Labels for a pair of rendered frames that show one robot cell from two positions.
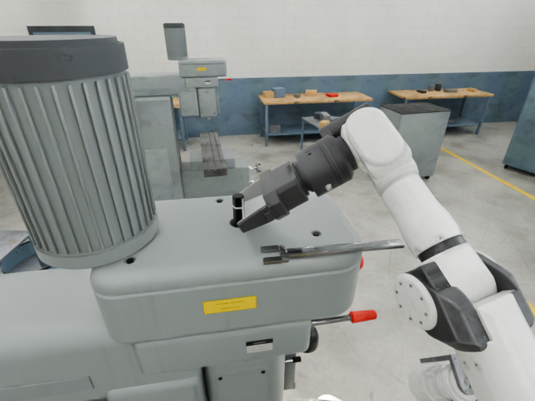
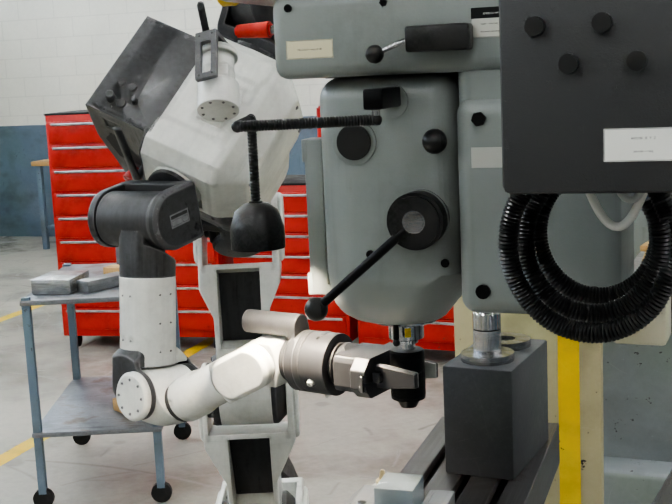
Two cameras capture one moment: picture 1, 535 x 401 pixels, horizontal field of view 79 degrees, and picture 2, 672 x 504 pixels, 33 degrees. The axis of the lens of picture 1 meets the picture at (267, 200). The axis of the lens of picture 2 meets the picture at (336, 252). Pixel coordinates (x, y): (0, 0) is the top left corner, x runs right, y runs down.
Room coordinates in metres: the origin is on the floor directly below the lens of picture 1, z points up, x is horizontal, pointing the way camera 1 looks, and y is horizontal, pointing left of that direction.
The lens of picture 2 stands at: (1.87, 0.67, 1.64)
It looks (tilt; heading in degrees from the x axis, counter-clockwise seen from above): 9 degrees down; 208
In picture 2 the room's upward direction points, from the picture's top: 3 degrees counter-clockwise
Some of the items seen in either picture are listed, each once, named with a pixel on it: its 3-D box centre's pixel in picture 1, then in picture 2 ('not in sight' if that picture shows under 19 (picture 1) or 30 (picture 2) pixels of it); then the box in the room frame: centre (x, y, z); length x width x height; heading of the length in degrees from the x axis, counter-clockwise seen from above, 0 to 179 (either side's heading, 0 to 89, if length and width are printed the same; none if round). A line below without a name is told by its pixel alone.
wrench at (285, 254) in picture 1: (333, 249); not in sight; (0.43, -0.11, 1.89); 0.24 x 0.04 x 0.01; 98
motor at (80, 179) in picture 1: (76, 150); not in sight; (0.48, 0.30, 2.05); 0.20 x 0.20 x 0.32
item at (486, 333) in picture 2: not in sight; (487, 334); (0.12, 0.02, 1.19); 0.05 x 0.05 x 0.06
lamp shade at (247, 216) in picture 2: (306, 335); (257, 224); (0.62, -0.11, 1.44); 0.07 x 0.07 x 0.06
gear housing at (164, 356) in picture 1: (224, 302); (427, 32); (0.52, 0.10, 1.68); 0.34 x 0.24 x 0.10; 99
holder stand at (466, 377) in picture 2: not in sight; (497, 400); (0.08, 0.02, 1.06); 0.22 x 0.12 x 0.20; 2
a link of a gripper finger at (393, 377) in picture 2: not in sight; (395, 378); (0.55, 0.05, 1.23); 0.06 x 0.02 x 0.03; 84
